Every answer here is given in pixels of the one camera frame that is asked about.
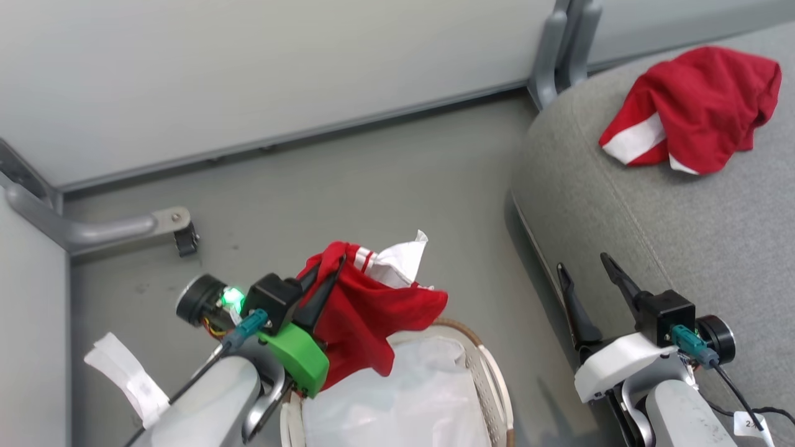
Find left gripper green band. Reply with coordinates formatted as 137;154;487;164
176;253;347;399

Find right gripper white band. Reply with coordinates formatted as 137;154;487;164
556;252;737;405

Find red garment thin white stripes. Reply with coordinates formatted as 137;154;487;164
296;230;449;393

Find red garment wide white band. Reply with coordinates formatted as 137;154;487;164
598;45;783;176

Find grey fabric sofa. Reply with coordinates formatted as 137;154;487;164
511;24;795;447

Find white laundry basket brown rim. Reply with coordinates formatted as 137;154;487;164
279;317;516;447

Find white cloth in basket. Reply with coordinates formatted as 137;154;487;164
301;335;493;447

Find black caster wheel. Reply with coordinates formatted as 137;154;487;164
173;222;200;258

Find small white printed tag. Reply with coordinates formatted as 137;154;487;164
732;410;775;447

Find white tape tag large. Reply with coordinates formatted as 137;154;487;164
83;332;172;430

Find grey partition foot with caster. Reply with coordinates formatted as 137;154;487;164
0;173;193;255

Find grey upright partition foot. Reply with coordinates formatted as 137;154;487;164
528;0;604;111

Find black cable teal plug right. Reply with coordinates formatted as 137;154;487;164
670;324;795;430

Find grey partition bottom rail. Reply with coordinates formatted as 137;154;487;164
59;78;536;193

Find grey partition corner post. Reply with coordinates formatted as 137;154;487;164
0;138;64;215

